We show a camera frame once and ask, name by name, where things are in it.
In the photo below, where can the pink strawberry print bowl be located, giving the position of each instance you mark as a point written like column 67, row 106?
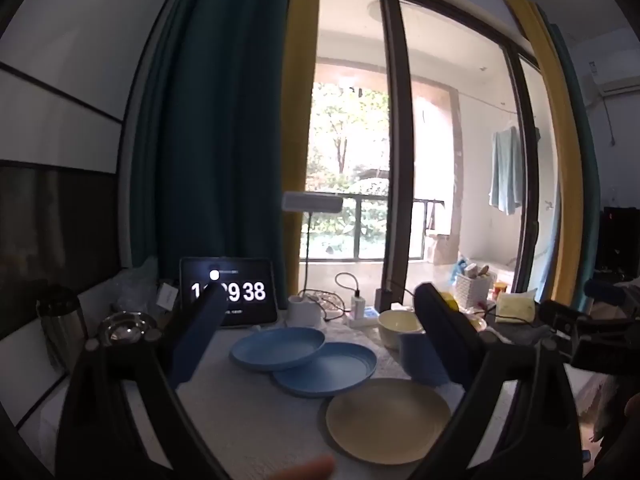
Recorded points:
column 476, row 324

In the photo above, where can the white charger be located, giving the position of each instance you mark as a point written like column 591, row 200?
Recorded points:
column 358, row 306

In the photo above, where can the white air conditioner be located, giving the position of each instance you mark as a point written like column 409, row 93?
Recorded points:
column 620, row 82

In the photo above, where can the dark sliding door frame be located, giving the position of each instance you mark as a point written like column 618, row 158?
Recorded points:
column 400, row 135

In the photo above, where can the white woven basket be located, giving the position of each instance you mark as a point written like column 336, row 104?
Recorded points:
column 472, row 290

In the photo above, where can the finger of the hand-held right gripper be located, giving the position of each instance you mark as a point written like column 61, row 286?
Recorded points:
column 557, row 315

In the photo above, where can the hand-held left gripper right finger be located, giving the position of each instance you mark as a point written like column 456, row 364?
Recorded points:
column 440, row 330

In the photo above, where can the white desk lamp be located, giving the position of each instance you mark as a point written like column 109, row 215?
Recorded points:
column 302, row 312

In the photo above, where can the cream bowl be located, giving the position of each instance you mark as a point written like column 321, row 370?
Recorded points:
column 397, row 325

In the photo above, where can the small white box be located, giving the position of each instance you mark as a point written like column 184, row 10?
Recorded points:
column 167, row 296

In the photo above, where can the person's left hand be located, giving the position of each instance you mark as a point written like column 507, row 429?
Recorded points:
column 300, row 470

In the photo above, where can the black balcony railing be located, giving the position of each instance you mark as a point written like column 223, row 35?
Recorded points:
column 370, row 197

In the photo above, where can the black charger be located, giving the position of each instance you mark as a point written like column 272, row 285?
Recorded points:
column 383, row 301

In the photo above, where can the black monitor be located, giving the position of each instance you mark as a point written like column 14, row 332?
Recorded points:
column 620, row 240

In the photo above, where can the yellow snack bag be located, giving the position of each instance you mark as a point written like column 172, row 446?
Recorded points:
column 450, row 301

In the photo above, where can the yellow curtain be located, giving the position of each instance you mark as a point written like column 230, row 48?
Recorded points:
column 300, row 85
column 555, row 125

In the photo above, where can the blue bowl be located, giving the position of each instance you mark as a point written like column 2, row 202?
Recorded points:
column 417, row 360

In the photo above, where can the red can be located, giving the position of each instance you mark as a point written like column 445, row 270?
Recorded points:
column 500, row 289

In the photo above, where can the cardboard box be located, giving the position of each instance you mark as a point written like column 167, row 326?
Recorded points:
column 442, row 247

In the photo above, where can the steel bowl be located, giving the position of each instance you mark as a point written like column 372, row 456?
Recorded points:
column 122, row 327

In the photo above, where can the blue plastic bag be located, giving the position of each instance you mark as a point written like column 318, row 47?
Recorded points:
column 463, row 266

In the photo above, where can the yellow-green tissue pack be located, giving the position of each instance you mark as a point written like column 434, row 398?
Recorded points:
column 515, row 306

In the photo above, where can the steel thermos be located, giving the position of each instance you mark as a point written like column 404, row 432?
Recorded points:
column 57, row 325

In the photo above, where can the black tablet clock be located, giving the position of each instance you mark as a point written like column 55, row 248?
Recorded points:
column 250, row 292

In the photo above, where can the white tablecloth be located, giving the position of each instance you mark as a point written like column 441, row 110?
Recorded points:
column 240, row 410

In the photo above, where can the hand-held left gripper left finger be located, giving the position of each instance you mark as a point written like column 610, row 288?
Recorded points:
column 200, row 330

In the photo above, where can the beige plate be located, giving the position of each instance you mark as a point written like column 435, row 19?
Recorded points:
column 385, row 417

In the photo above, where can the teal curtain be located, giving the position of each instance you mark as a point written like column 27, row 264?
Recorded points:
column 220, row 135
column 585, row 160

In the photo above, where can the blue plate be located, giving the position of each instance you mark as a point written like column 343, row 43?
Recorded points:
column 277, row 347
column 330, row 372

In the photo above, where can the light blue hanging towel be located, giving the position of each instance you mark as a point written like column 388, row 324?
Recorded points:
column 505, row 170

